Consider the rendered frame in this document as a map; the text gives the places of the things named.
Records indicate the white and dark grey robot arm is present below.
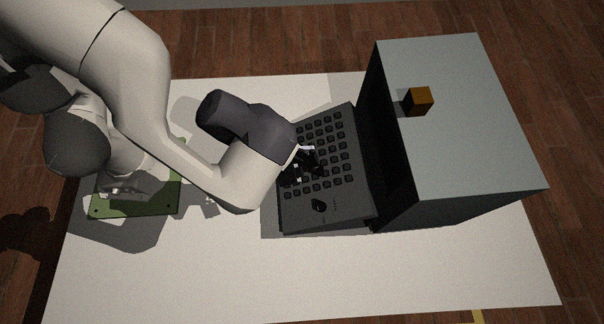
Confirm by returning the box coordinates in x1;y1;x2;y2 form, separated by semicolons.
0;0;304;215

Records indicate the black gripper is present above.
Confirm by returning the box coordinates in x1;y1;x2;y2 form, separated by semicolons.
293;142;324;177

